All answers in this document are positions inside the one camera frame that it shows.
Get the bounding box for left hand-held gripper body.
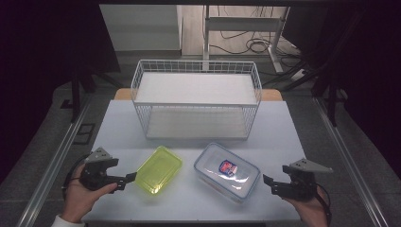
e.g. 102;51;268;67
78;147;128;192

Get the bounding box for yellow-green plastic container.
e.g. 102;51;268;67
135;145;183;196

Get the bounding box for white wire two-tier rack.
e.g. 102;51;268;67
131;60;263;141

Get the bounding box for person's right hand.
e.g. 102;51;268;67
283;184;329;227

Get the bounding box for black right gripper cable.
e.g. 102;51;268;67
315;183;333;227

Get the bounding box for black floor cables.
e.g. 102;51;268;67
209;6;305;65

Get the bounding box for black stand legs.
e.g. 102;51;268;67
261;9;372;127
70;61;125;124

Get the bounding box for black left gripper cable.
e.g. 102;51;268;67
61;154;93;201

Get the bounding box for aluminium floor rail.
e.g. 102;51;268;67
15;96;93;227
311;96;391;227

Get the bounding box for white cabinet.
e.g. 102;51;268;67
98;4;183;59

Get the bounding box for white power strip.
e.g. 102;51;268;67
289;69;307;81

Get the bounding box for wooden board under table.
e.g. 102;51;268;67
113;88;284;102

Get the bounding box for clear container with blue-rimmed lid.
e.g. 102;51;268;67
193;142;261;203

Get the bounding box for white metal desk frame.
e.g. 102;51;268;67
202;5;291;74

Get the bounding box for person's left hand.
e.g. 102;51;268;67
61;164;118;223

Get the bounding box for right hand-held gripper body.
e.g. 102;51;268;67
277;158;334;201

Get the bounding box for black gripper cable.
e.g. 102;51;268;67
315;183;333;227
61;154;93;201

